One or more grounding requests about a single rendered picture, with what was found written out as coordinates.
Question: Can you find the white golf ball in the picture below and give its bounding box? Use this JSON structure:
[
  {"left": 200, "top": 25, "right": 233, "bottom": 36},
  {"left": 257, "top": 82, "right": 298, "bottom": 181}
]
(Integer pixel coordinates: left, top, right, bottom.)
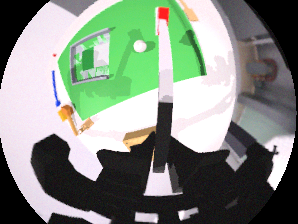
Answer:
[{"left": 133, "top": 40, "right": 146, "bottom": 52}]

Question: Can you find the green mat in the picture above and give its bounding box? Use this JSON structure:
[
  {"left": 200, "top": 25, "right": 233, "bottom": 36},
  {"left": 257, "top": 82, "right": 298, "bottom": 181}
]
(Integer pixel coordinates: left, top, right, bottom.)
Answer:
[{"left": 57, "top": 0, "right": 201, "bottom": 121}]

